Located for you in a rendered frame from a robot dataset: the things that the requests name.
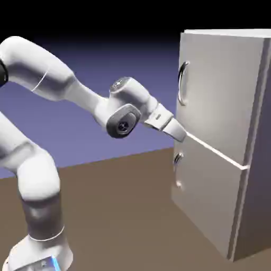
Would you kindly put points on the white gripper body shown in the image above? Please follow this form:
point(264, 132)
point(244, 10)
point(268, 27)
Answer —
point(175, 129)

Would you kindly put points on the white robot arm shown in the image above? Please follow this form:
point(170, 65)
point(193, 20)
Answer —
point(53, 78)

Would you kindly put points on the tall grey cabinet door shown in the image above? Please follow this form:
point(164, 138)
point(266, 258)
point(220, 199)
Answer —
point(220, 91)

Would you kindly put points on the short grey cabinet door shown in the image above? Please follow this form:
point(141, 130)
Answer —
point(207, 190)

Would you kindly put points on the grey cabinet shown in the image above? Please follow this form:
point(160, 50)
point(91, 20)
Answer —
point(256, 148)

